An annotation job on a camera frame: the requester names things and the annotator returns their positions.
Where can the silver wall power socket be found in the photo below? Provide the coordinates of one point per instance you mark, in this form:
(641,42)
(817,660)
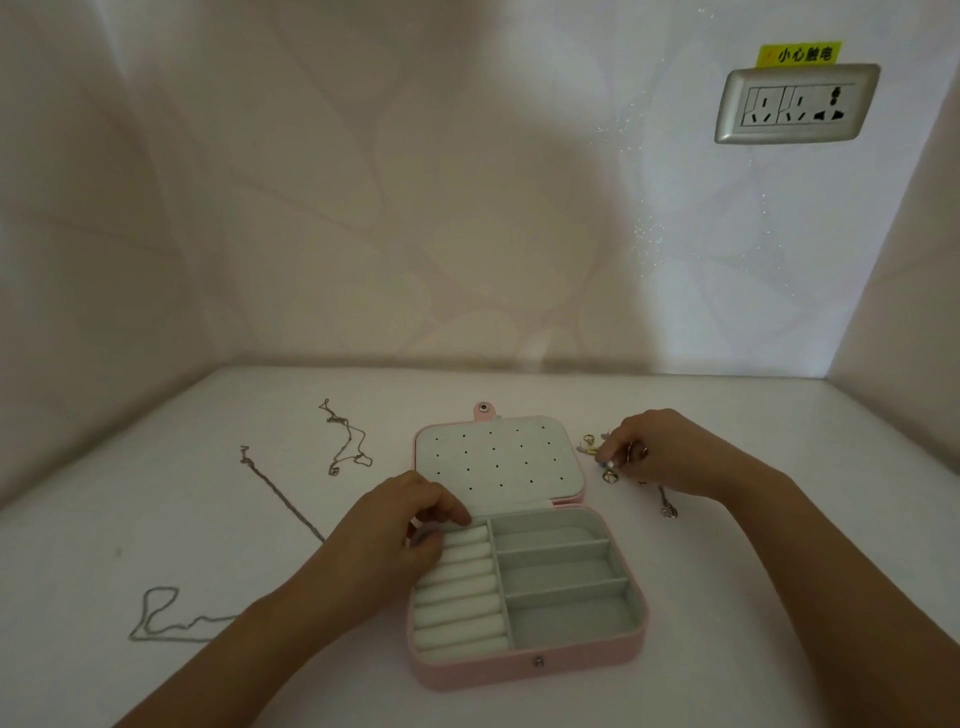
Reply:
(796,105)

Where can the pearl earring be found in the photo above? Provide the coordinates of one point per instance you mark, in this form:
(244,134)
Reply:
(610,472)

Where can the pink jewelry box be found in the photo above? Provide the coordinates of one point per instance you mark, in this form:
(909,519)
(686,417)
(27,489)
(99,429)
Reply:
(559,592)

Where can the yellow warning label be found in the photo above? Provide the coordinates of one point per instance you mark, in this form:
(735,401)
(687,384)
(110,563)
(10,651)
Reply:
(799,54)

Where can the person's right fingers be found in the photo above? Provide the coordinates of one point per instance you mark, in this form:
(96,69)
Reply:
(628,454)

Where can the person's right hand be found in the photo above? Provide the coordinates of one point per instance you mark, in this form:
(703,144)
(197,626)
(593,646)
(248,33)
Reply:
(675,454)

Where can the person's right forearm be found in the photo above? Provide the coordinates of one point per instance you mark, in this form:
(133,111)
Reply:
(840,592)

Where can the person's left thumb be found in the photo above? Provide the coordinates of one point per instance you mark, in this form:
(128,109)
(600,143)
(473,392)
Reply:
(427,544)

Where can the person's left hand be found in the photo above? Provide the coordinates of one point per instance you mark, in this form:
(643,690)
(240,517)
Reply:
(375,536)

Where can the gold earring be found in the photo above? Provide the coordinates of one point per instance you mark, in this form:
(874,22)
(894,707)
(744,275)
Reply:
(591,447)

